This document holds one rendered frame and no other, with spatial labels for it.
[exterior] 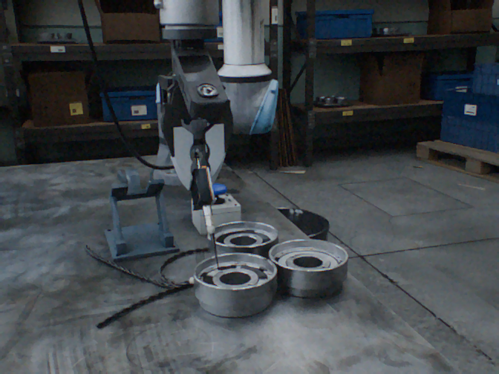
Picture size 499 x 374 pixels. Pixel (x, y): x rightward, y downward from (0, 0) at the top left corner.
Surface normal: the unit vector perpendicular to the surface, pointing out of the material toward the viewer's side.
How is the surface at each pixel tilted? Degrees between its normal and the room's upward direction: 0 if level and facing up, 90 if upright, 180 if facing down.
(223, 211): 90
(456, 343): 0
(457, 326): 0
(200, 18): 91
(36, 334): 0
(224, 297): 90
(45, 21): 90
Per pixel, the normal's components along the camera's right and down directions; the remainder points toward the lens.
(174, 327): -0.01, -0.96
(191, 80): 0.16, -0.70
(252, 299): 0.39, 0.24
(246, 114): -0.12, 0.40
